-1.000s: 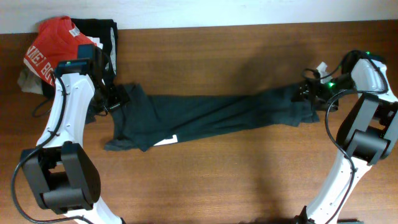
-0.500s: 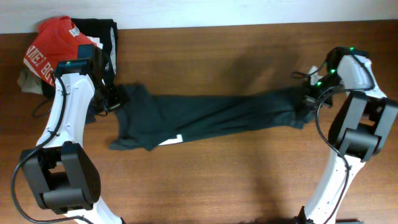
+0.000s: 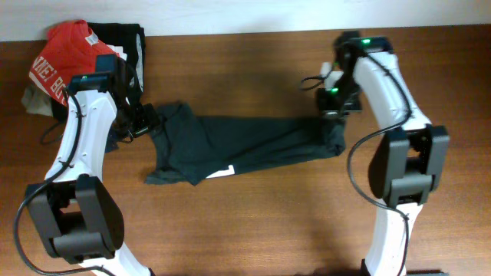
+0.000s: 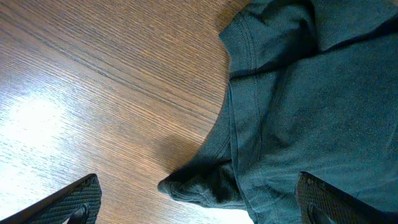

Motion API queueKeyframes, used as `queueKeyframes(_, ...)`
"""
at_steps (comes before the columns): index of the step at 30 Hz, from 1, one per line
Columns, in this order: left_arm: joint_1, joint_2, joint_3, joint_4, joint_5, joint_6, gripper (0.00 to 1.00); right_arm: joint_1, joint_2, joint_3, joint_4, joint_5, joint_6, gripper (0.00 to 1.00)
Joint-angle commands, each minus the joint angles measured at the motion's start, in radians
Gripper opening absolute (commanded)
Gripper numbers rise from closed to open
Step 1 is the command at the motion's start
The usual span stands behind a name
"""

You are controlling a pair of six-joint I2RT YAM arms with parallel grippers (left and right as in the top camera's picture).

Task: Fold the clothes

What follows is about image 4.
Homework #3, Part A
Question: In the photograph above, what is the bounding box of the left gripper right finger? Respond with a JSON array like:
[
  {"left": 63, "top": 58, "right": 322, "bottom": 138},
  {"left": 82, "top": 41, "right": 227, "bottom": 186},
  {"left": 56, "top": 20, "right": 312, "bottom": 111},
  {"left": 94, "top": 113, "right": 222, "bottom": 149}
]
[{"left": 295, "top": 172, "right": 397, "bottom": 224}]

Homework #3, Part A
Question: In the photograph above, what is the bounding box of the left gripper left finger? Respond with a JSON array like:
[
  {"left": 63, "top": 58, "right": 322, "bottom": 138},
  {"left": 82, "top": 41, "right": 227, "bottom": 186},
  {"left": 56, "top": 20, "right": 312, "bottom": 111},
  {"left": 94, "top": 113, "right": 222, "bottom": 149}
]
[{"left": 1, "top": 174, "right": 102, "bottom": 224}]

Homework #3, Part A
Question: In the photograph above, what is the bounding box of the dark green Nike t-shirt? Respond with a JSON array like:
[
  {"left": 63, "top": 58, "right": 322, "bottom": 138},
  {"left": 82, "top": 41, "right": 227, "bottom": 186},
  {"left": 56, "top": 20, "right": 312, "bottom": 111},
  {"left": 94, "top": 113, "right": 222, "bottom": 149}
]
[{"left": 158, "top": 0, "right": 397, "bottom": 223}]

